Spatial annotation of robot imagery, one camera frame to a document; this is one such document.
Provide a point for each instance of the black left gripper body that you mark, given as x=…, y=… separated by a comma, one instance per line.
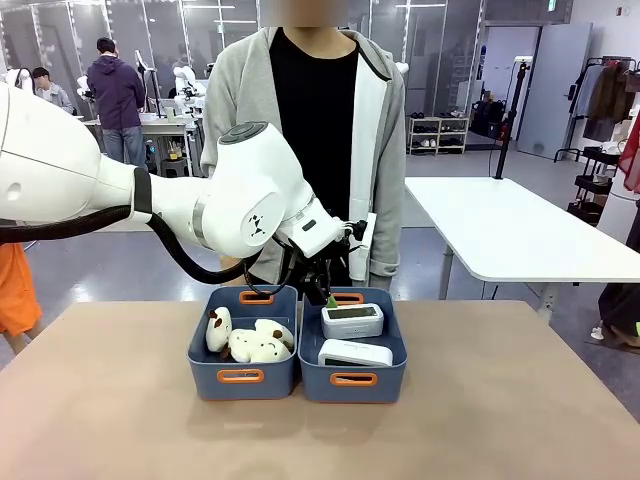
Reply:
x=316, y=282

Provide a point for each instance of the white digital clock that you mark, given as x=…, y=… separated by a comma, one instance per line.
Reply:
x=352, y=327
x=350, y=356

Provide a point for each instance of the large white cloud plush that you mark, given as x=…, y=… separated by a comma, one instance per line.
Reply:
x=250, y=347

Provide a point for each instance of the small white cloud plush brown ears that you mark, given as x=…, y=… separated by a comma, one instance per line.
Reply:
x=220, y=340

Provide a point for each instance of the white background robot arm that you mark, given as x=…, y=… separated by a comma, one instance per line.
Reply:
x=186, y=82

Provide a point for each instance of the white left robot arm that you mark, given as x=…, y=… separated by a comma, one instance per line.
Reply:
x=240, y=190

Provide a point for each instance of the person's right hand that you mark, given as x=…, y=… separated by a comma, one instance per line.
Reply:
x=229, y=264

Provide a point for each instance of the person in grey hoodie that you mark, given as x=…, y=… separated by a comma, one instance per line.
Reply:
x=320, y=125

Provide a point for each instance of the white folding table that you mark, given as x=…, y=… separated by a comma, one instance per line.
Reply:
x=500, y=225

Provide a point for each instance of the wooden shoe rack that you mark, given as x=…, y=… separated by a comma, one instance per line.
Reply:
x=439, y=135

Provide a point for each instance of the grey workbench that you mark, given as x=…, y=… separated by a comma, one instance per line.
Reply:
x=160, y=122

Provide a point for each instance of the black tripod stand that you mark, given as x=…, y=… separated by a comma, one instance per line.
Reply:
x=506, y=140

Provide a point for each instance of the man in purple hoodie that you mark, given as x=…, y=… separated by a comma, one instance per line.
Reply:
x=116, y=90

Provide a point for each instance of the black utility cart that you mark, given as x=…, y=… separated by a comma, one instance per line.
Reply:
x=595, y=190

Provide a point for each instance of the person in dark trousers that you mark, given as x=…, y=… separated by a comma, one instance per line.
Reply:
x=620, y=310

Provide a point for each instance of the person in orange clothes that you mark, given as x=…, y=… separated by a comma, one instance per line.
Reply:
x=15, y=295

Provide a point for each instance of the grey door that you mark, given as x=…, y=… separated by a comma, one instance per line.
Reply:
x=555, y=90

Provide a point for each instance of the seated man in grey shirt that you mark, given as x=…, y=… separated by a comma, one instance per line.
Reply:
x=55, y=97

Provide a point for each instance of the red hanging cloth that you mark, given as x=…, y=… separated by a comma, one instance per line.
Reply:
x=632, y=160

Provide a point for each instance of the black clothes rack with coats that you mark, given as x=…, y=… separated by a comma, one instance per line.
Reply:
x=607, y=100

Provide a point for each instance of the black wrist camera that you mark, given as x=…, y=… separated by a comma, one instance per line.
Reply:
x=359, y=229

